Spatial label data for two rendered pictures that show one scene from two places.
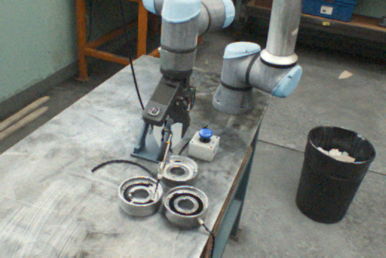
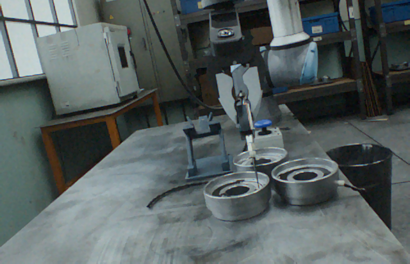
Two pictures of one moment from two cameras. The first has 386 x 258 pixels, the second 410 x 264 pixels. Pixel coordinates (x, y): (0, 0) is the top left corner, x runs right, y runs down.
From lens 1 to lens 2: 0.52 m
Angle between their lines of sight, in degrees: 20
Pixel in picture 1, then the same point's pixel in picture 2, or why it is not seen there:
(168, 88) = (227, 15)
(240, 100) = (268, 107)
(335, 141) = (346, 161)
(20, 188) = (57, 255)
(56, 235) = not seen: outside the picture
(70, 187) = (130, 229)
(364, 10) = not seen: hidden behind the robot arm
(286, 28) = (289, 1)
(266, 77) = (289, 62)
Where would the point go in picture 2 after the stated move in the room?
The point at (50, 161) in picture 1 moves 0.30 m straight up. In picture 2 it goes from (84, 220) to (39, 56)
